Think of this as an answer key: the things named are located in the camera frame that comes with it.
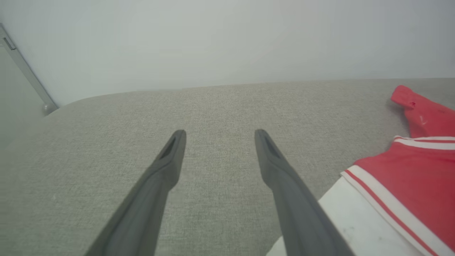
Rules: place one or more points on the grey metal rail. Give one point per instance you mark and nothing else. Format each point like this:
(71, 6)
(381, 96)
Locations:
(25, 67)

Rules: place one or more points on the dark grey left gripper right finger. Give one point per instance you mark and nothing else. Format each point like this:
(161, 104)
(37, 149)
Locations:
(298, 213)

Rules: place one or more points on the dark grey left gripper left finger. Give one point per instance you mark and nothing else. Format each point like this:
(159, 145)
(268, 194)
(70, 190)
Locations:
(142, 209)

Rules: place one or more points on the red and white garment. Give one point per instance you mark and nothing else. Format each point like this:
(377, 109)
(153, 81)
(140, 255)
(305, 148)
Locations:
(412, 174)

